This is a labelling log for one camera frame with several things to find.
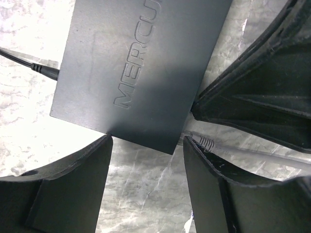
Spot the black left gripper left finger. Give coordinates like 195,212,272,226
0,135,113,233

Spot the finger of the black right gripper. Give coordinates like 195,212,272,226
191,0,311,153

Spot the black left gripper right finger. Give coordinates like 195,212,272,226
183,136,311,233

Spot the black power adapter with cord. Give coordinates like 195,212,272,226
0,49,60,81

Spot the grey ethernet cable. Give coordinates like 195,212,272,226
182,131,311,175

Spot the black network switch box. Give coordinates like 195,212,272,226
50,0,231,154

